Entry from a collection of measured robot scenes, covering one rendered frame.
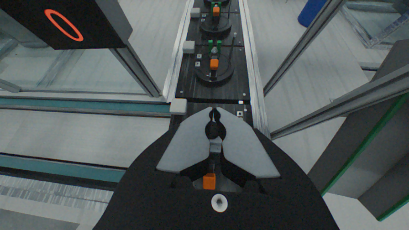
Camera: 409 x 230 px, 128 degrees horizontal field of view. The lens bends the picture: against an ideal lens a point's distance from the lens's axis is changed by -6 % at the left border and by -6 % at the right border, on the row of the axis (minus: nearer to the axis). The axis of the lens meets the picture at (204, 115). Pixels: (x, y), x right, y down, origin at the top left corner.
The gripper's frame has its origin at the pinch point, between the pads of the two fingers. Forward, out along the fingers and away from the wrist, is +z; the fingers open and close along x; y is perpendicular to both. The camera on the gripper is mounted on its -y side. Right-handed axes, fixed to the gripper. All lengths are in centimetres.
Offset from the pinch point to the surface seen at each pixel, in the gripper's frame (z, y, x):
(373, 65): 56, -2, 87
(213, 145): 4.6, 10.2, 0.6
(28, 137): 13, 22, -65
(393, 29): 57, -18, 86
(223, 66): 29.8, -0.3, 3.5
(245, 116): 17.6, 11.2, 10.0
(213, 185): -1.4, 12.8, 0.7
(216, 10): 38.8, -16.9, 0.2
